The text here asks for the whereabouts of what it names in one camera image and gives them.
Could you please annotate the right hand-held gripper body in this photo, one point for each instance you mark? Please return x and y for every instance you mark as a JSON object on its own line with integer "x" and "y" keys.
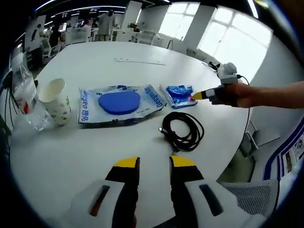
{"x": 228, "y": 73}

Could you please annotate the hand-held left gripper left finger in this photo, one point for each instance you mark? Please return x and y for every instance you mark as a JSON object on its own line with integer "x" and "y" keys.
{"x": 126, "y": 190}

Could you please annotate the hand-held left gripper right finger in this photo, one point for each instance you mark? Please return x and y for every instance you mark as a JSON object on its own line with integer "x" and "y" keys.
{"x": 185, "y": 187}

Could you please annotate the blue plastic packet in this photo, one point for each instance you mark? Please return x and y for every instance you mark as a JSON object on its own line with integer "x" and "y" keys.
{"x": 178, "y": 95}

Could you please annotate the white blue printed bag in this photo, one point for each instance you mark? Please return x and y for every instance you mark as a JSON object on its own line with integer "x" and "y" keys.
{"x": 90, "y": 107}

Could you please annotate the leaf print paper cup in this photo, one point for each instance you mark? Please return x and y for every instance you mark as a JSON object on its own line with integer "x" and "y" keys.
{"x": 57, "y": 104}

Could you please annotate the clear plastic water bottle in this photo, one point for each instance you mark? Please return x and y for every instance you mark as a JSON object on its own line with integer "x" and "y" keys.
{"x": 26, "y": 95}

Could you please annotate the person's right hand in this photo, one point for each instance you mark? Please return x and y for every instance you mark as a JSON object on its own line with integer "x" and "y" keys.
{"x": 240, "y": 95}

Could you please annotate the small black device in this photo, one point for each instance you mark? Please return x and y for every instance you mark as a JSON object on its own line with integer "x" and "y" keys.
{"x": 212, "y": 64}

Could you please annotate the white table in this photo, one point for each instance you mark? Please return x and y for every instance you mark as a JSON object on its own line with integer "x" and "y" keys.
{"x": 95, "y": 147}

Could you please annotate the grey mesh office chair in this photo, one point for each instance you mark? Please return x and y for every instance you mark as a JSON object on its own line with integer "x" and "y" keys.
{"x": 251, "y": 194}

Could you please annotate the white mesh office chair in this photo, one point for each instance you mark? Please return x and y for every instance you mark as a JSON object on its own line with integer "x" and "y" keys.
{"x": 146, "y": 37}

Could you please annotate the white blue display board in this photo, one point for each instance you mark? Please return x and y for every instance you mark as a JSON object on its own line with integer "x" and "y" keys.
{"x": 275, "y": 164}

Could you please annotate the green potted plant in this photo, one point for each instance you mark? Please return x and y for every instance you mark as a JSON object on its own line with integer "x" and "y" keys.
{"x": 133, "y": 26}

